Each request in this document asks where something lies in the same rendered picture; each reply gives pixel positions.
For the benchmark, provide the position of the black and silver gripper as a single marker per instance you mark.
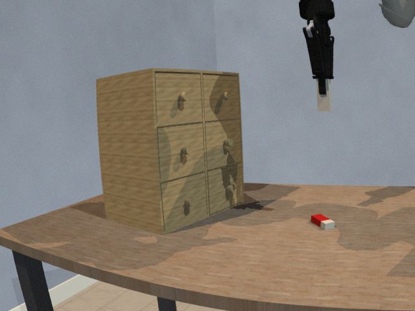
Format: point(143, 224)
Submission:
point(317, 35)

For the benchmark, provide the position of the wooden drawer front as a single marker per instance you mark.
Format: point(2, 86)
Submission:
point(225, 186)
point(178, 97)
point(221, 97)
point(223, 141)
point(178, 207)
point(180, 149)

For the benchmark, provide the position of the small wooden chest of drawers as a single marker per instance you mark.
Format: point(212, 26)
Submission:
point(128, 147)

